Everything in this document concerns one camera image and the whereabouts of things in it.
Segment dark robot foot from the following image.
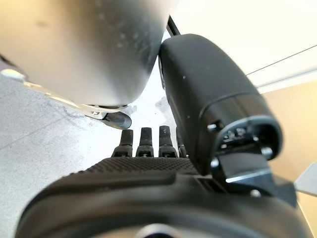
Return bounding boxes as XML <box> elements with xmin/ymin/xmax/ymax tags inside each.
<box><xmin>103</xmin><ymin>111</ymin><xmax>133</xmax><ymax>130</ymax></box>

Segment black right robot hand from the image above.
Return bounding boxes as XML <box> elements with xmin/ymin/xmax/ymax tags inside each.
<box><xmin>14</xmin><ymin>33</ymin><xmax>313</xmax><ymax>238</ymax></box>

